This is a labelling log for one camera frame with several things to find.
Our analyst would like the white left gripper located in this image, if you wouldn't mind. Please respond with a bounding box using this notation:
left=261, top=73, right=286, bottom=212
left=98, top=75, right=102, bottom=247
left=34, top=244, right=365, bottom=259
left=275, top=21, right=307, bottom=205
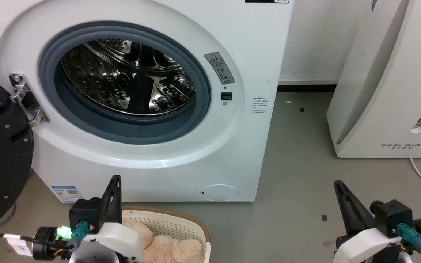
left=69, top=175, right=144, bottom=263

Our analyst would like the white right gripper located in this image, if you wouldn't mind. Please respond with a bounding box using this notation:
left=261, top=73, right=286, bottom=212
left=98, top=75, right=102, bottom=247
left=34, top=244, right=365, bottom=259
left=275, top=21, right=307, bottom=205
left=334, top=180, right=404, bottom=263

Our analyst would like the beige plush toy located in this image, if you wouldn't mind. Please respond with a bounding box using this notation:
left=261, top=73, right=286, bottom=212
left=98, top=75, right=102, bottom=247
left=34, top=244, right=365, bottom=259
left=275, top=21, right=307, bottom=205
left=122, top=218, right=204, bottom=263

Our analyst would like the stainless steel washing machine drum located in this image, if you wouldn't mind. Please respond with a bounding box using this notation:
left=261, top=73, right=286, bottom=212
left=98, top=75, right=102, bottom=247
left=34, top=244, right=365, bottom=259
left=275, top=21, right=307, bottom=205
left=60, top=39, right=197, bottom=117

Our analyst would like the black round washer door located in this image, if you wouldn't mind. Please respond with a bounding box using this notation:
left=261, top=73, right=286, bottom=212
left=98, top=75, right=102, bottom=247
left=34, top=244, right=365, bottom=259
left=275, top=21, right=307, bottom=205
left=0, top=72, right=34, bottom=239

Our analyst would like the metal washing machine door hinge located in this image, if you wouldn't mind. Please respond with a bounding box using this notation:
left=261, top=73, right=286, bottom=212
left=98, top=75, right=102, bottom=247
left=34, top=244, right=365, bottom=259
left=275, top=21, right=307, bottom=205
left=9, top=73, right=50, bottom=128

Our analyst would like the blue energy label sticker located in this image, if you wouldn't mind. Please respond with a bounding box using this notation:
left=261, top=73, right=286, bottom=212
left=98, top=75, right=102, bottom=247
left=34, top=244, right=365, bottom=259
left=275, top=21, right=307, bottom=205
left=51, top=185, right=84, bottom=203

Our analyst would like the cream perforated laundry basket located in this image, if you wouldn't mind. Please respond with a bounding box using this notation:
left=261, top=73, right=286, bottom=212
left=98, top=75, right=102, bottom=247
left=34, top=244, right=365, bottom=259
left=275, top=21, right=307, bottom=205
left=122, top=207, right=211, bottom=263

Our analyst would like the grey rubber door gasket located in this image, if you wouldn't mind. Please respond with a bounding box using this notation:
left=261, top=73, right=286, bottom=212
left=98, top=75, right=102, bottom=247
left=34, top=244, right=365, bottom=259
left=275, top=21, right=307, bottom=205
left=38, top=21, right=211, bottom=145

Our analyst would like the round white filter cover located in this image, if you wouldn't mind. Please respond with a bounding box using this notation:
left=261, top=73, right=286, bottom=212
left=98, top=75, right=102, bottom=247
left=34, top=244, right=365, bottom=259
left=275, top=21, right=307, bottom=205
left=200, top=184, right=239, bottom=202

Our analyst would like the white air purifier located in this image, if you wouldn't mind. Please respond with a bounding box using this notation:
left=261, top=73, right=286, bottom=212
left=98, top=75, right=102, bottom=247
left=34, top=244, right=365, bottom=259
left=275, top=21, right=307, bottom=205
left=326, top=0, right=421, bottom=159

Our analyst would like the small text label sticker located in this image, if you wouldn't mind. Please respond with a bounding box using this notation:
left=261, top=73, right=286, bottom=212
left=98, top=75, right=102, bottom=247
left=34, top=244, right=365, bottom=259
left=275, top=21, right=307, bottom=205
left=252, top=96, right=267, bottom=115

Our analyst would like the grey warning sticker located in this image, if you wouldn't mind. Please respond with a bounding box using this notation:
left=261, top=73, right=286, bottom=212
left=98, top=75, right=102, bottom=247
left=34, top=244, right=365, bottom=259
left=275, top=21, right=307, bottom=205
left=204, top=52, right=235, bottom=85

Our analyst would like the white front-load washing machine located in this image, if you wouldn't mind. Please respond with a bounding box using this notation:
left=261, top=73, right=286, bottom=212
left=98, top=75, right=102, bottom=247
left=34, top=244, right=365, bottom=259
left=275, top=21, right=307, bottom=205
left=0, top=0, right=294, bottom=203

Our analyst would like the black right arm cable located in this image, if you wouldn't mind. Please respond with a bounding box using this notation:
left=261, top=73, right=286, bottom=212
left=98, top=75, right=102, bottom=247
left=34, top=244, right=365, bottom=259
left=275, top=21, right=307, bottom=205
left=396, top=223, right=421, bottom=263

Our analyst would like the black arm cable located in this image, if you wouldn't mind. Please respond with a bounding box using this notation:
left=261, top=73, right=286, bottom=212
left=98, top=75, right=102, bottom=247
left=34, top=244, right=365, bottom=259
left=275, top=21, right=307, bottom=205
left=0, top=233, right=75, bottom=253
left=396, top=223, right=421, bottom=263

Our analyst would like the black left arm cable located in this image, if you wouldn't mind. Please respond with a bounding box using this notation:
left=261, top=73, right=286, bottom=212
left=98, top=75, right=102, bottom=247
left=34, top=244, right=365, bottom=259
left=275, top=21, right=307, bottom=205
left=0, top=233, right=75, bottom=253

